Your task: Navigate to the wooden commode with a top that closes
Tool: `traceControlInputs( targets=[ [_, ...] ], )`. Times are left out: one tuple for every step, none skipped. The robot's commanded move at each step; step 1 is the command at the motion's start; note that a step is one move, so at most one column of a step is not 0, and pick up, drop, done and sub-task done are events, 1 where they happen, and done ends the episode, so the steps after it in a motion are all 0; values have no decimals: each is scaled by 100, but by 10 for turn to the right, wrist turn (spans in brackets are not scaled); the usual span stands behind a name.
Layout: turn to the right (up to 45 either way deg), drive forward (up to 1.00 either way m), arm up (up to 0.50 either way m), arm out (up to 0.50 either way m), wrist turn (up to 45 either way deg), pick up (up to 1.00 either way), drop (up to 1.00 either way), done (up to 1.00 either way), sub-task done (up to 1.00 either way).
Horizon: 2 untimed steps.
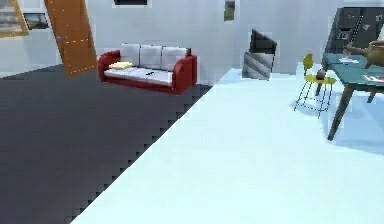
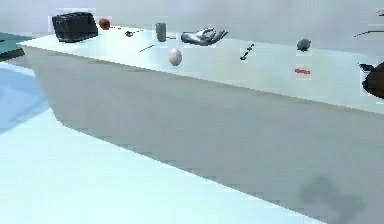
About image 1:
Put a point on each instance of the clear wine glass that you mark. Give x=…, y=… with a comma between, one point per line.
x=347, y=53

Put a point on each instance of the red and white book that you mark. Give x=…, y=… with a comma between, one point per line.
x=374, y=78

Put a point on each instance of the dark grey fridge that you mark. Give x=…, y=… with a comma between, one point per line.
x=353, y=28

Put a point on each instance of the small dark wall picture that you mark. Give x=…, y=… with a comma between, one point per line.
x=36, y=21

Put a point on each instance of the red sofa with white cushions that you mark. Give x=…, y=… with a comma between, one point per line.
x=181, y=74

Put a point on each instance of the brown clay pot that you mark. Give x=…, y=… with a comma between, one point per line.
x=375, y=52

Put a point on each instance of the black remote control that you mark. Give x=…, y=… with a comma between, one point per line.
x=150, y=73

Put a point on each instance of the small green wall picture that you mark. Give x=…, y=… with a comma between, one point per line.
x=229, y=10

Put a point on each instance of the black wall picture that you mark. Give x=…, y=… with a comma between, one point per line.
x=130, y=2

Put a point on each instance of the teal dining table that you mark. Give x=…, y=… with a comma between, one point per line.
x=350, y=75

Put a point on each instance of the yellow pillow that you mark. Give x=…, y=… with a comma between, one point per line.
x=120, y=65

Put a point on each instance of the small brown round object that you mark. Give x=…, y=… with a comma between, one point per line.
x=320, y=74

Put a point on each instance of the white paper sheet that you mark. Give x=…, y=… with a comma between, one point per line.
x=349, y=60

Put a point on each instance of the gold framed wall picture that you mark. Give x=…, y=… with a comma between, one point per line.
x=10, y=18

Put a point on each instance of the grey bin with black lid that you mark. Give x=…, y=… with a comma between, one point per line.
x=259, y=56

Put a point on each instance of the orange wooden room door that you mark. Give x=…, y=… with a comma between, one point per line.
x=71, y=36

